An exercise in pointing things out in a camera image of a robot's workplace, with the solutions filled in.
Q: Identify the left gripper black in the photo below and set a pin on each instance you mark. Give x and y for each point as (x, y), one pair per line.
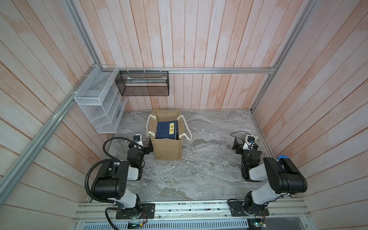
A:
(145, 148)

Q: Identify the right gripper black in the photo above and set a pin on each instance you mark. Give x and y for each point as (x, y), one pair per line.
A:
(236, 145)

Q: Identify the brown canvas tote bag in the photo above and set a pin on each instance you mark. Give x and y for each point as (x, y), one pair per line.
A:
(167, 149)

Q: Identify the small blue book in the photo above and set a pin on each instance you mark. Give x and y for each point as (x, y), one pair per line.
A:
(167, 130)

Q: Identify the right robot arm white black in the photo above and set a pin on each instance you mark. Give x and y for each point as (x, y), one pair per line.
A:
(281, 175)

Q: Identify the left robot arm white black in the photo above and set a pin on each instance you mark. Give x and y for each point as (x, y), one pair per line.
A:
(106, 181)

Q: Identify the clear tube blue cap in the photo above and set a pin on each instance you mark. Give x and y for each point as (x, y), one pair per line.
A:
(283, 157)

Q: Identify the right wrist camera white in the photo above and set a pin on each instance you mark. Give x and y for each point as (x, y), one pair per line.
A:
(250, 142)

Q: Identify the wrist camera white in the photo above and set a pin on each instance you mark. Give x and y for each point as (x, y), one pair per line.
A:
(138, 139)
(250, 142)

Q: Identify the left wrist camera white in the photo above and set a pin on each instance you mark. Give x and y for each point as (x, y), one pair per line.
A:
(138, 139)

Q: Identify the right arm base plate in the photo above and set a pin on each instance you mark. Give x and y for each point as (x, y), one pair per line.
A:
(237, 209)

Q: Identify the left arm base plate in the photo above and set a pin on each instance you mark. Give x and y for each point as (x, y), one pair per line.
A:
(143, 210)

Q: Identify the black mesh wall basket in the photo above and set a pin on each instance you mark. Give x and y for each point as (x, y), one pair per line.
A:
(143, 83)

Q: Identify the aluminium rail front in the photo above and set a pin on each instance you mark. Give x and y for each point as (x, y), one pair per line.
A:
(203, 209)

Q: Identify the white wire mesh shelf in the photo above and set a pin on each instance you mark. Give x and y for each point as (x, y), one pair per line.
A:
(100, 99)

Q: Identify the aluminium frame bar back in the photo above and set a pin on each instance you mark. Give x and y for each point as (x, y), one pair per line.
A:
(245, 70)

